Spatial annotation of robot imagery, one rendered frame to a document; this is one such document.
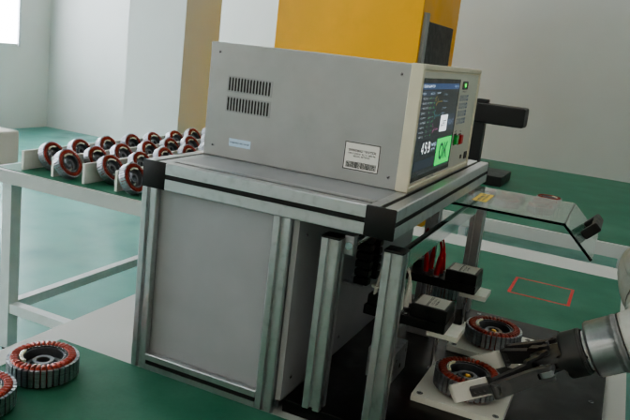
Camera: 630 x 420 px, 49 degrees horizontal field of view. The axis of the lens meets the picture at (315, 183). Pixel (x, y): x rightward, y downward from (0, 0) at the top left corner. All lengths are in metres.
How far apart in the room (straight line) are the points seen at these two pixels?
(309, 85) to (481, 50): 5.47
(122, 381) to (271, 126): 0.49
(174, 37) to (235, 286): 4.05
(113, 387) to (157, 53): 4.12
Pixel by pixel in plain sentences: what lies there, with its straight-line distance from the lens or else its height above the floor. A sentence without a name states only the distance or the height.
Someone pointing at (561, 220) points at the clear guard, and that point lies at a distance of 1.35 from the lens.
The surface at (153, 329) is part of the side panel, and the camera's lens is 1.25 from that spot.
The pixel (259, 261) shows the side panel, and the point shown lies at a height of 0.99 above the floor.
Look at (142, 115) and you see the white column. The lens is 5.26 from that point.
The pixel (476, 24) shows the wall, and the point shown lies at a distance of 6.61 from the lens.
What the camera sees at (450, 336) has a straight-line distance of 1.20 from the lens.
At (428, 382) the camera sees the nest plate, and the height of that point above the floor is 0.78.
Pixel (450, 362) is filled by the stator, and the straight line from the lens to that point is 1.25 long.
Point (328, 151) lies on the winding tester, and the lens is 1.15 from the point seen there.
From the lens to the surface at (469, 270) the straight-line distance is 1.44.
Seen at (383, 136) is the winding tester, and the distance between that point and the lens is 1.11.
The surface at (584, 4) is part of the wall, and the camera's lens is 6.50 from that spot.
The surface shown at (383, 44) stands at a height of 1.41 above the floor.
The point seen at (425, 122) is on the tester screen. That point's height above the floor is 1.23.
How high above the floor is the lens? 1.32
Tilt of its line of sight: 11 degrees down
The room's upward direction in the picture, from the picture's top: 7 degrees clockwise
